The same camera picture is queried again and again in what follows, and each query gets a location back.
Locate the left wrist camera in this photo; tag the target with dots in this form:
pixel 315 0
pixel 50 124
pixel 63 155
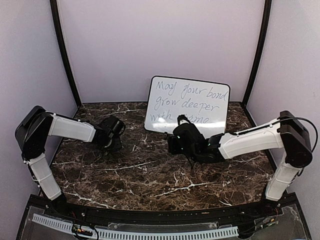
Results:
pixel 116 125

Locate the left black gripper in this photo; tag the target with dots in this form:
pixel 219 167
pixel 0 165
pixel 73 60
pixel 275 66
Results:
pixel 118 145

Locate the white whiteboard black frame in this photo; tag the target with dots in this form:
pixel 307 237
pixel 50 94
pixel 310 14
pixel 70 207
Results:
pixel 204 103

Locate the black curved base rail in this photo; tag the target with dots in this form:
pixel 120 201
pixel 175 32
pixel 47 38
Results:
pixel 239 214

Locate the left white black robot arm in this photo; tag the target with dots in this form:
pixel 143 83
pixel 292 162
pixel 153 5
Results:
pixel 39 124

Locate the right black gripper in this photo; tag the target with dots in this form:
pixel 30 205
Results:
pixel 172 147

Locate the white slotted cable duct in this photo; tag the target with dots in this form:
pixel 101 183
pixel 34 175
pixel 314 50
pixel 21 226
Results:
pixel 138 232

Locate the right black frame post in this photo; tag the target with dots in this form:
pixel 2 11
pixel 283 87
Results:
pixel 259 51

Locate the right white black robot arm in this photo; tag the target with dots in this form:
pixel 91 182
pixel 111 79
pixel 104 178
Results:
pixel 285 132

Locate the black frame post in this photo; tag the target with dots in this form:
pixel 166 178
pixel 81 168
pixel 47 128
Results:
pixel 259 51
pixel 63 52

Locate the left black frame post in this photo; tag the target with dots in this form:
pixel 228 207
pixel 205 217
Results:
pixel 63 52

